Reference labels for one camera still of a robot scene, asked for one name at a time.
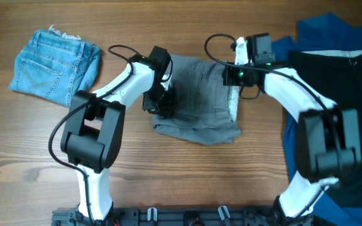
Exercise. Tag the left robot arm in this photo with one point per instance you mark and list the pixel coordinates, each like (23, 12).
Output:
(93, 130)

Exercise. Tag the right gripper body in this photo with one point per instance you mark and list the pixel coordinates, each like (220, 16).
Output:
(238, 75)

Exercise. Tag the blue garment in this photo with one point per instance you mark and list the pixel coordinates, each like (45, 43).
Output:
(326, 35)

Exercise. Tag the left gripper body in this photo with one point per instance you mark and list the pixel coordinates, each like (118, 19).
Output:
(159, 98)

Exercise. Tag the folded blue denim jeans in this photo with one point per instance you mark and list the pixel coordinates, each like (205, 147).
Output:
(55, 65)

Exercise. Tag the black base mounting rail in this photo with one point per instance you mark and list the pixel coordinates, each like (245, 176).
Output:
(199, 216)

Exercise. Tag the black shorts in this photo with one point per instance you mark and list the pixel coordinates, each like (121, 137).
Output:
(340, 79)

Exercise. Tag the grey cotton shorts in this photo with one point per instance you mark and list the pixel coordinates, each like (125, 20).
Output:
(205, 108)

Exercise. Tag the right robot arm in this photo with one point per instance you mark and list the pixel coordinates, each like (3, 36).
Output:
(327, 137)

